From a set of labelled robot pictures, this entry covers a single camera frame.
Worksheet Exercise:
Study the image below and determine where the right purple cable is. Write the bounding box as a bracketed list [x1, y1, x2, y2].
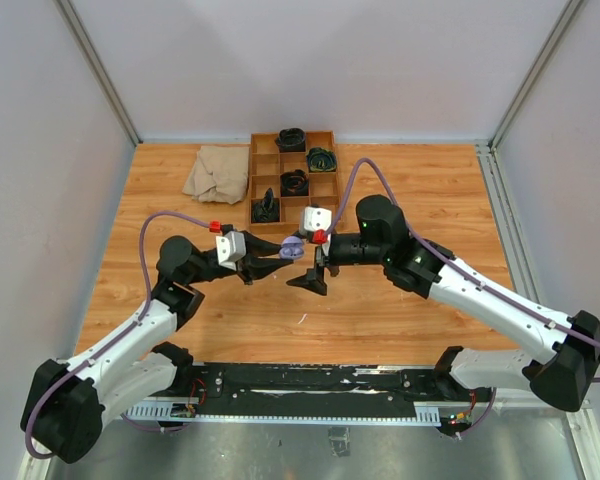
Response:
[313, 158, 600, 384]

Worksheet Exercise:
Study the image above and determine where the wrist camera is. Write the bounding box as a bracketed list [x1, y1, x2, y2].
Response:
[298, 206, 332, 243]
[215, 231, 246, 271]

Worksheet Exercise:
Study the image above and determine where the wooden compartment tray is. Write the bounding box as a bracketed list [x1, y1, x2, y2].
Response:
[247, 131, 341, 238]

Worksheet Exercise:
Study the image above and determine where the black rolled tie top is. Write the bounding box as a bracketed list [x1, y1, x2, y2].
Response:
[275, 128, 306, 153]

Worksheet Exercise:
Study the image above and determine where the beige folded cloth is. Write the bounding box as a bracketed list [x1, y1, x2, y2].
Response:
[182, 145, 249, 205]

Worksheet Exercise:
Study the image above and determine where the blue yellow rolled tie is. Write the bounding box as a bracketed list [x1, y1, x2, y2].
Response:
[306, 147, 337, 173]

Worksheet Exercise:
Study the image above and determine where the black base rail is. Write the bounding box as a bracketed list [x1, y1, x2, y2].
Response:
[169, 363, 490, 421]

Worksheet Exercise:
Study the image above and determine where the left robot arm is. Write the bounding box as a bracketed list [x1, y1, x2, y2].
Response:
[20, 231, 294, 463]

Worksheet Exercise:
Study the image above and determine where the dark floral folded tie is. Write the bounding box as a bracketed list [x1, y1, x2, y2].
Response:
[251, 188, 280, 224]

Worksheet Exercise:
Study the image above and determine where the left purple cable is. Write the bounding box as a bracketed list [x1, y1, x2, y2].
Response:
[23, 211, 222, 460]

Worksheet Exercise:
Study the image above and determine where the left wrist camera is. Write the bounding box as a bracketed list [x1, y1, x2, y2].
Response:
[215, 231, 246, 271]

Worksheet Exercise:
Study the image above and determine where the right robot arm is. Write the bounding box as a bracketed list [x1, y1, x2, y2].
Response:
[279, 195, 600, 412]

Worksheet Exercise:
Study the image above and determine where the black orange rolled tie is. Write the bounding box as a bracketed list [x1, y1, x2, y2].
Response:
[280, 169, 309, 197]

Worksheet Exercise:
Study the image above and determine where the purple earbud case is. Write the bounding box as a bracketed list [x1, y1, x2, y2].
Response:
[279, 235, 304, 261]

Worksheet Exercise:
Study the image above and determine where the purple cable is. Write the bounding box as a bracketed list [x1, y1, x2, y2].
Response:
[23, 211, 222, 460]
[313, 158, 600, 384]

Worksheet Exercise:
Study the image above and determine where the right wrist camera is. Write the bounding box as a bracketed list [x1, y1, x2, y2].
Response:
[298, 206, 332, 243]

